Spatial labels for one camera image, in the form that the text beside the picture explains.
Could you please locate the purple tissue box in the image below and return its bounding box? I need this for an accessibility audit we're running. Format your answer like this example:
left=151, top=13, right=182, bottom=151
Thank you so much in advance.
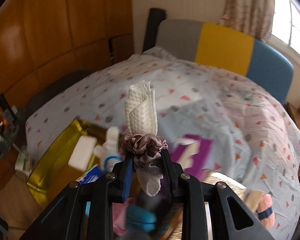
left=170, top=134, right=213, bottom=181

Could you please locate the grey yellow blue sofa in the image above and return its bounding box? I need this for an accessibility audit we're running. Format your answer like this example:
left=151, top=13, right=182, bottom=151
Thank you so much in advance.
left=156, top=20, right=294, bottom=104

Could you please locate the gold metal tin box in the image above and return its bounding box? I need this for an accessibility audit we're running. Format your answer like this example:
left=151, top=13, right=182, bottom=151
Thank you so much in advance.
left=27, top=120, right=107, bottom=209

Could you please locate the beige patterned curtain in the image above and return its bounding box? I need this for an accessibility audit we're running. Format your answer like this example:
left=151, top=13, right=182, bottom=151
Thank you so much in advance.
left=218, top=0, right=275, bottom=42

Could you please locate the white sponge block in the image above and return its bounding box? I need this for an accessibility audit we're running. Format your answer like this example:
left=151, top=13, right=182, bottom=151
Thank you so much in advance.
left=68, top=135, right=97, bottom=172

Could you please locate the blue Tempo tissue pack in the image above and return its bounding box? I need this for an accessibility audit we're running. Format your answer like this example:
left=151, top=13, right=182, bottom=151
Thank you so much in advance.
left=76, top=164, right=103, bottom=185

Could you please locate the patterned plastic table cover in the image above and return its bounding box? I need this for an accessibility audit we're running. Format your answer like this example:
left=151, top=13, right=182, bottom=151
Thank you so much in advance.
left=26, top=47, right=300, bottom=239

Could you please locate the wooden wardrobe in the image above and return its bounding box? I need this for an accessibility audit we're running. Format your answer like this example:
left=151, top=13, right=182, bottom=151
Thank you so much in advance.
left=0, top=0, right=134, bottom=107

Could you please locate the white waffle cloth with scrunchie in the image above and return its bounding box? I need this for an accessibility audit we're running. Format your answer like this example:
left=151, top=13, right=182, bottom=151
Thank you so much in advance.
left=121, top=81, right=168, bottom=197

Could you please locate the pink cloth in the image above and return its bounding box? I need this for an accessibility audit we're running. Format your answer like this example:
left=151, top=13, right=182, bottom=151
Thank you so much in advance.
left=112, top=198, right=135, bottom=236

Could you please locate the pink towel navy band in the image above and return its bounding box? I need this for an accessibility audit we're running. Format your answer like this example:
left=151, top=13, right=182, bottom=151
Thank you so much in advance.
left=256, top=194, right=275, bottom=229

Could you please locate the white glove blue stripe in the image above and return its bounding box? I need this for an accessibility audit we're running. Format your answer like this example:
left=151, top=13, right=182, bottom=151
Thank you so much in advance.
left=94, top=126, right=122, bottom=173

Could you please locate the glass side table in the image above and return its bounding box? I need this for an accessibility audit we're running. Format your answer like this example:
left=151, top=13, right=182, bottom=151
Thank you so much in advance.
left=0, top=93, right=27, bottom=161

